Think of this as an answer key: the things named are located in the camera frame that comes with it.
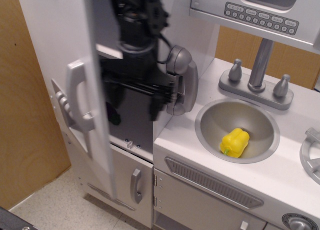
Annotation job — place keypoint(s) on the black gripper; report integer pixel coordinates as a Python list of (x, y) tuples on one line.
[(138, 71)]

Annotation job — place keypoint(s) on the silver fridge door handle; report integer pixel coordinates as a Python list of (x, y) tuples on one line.
[(74, 77)]

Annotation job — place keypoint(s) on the silver fridge door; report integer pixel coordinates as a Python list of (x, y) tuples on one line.
[(62, 33)]

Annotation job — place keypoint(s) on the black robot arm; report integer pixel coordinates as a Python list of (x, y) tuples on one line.
[(140, 25)]

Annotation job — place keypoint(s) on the silver ice dispenser panel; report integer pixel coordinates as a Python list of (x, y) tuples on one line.
[(81, 136)]

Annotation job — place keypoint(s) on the silver lower freezer door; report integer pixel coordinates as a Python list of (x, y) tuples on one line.
[(124, 165)]

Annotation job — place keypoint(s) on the round metal sink bowl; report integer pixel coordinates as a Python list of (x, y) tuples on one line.
[(219, 118)]

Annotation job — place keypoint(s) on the grey oven vent panel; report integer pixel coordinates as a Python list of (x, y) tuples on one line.
[(212, 184)]

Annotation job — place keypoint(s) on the grey toy faucet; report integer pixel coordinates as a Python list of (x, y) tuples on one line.
[(253, 86)]

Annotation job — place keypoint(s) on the silver oven door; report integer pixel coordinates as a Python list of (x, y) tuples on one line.
[(182, 206)]

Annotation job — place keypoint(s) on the yellow toy bell pepper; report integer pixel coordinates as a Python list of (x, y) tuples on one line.
[(234, 143)]

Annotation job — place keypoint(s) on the brown wooden board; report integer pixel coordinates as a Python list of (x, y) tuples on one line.
[(32, 150)]

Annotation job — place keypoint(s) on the silver toy microwave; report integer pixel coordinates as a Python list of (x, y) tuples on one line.
[(292, 22)]

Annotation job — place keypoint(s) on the black case corner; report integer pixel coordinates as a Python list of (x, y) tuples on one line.
[(10, 221)]

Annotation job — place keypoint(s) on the grey oven control knob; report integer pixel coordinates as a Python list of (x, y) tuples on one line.
[(295, 221)]

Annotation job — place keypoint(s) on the grey toy wall phone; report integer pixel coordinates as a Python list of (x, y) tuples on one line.
[(181, 66)]

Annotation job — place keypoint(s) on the silver freezer door handle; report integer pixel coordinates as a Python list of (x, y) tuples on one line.
[(136, 196)]

